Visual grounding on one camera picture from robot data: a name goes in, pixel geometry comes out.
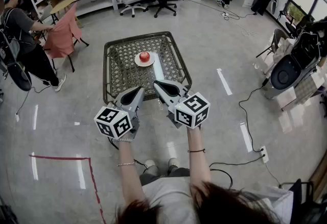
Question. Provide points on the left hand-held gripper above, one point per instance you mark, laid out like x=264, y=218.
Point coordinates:
x=113, y=126

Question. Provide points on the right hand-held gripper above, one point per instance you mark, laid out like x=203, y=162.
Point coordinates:
x=191, y=112

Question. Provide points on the white plate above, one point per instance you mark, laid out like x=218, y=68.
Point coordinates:
x=145, y=64

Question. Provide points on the red apple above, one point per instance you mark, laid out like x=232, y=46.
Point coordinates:
x=144, y=57

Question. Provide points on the person's right forearm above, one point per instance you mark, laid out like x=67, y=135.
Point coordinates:
x=198, y=167

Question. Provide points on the person's left forearm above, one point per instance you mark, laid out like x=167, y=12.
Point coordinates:
x=129, y=179

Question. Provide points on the rattan glass-top coffee table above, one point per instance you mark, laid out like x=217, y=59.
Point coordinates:
x=122, y=64

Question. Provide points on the person's left white shoe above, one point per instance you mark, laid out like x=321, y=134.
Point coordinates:
x=149, y=163

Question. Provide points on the person's white shoe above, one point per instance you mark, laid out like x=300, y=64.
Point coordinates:
x=149, y=163
x=173, y=162

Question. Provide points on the black-legged chair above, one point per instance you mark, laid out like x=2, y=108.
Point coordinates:
x=70, y=64

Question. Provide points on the person's right white shoe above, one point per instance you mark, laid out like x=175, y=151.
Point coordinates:
x=173, y=162

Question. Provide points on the person's grey trousers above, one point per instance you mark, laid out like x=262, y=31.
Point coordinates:
x=178, y=172

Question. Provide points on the red floor tape line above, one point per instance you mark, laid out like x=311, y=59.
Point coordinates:
x=64, y=158

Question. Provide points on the pink cloth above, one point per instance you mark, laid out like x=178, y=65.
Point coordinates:
x=61, y=36

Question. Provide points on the white power strip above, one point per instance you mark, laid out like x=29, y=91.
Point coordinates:
x=264, y=154
x=225, y=15

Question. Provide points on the person's white t-shirt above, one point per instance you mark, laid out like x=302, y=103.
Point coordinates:
x=168, y=192

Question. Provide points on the black oval pouch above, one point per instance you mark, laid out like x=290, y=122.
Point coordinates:
x=19, y=77

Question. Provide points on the black grey machine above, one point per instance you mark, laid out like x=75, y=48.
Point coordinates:
x=283, y=75

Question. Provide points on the yellow round table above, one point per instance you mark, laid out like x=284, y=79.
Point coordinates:
x=62, y=4

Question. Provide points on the brown chair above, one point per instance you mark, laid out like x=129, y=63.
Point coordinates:
x=277, y=36

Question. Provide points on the black gaming chair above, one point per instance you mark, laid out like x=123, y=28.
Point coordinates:
x=304, y=24

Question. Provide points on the black metal chair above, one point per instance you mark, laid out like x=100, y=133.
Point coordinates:
x=296, y=192

